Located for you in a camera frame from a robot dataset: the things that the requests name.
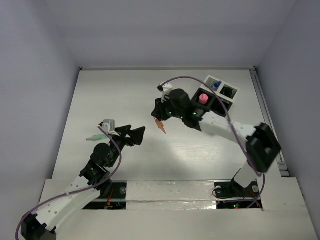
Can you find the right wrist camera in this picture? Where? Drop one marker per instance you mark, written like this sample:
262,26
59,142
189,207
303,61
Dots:
165,89

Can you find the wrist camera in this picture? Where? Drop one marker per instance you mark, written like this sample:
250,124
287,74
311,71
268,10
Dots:
165,89
107,125

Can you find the orange translucent highlighter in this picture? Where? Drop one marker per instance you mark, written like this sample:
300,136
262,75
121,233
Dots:
160,125

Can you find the blue cap black highlighter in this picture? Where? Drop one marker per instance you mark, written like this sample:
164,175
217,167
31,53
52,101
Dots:
217,84

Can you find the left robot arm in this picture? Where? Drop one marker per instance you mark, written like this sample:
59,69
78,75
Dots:
94,181

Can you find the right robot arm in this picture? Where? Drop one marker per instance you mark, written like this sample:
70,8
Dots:
260,145

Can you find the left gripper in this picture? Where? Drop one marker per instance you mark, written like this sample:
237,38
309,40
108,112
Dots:
124,135

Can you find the white organizer box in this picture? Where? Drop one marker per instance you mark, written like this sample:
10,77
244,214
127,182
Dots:
220,87

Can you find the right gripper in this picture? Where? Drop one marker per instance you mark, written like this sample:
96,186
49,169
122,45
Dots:
158,111

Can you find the pink cap black highlighter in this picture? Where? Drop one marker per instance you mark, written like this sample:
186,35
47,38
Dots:
203,99

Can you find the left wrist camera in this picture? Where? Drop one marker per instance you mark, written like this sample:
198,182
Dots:
107,125

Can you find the black slotted organizer box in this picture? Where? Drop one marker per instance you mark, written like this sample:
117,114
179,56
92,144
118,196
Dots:
213,103

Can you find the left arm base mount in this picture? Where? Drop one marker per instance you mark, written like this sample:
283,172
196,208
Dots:
114,200

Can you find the green translucent highlighter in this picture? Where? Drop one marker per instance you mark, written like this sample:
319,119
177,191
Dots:
98,137

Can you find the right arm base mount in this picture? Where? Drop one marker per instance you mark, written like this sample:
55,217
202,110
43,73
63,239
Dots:
241,192

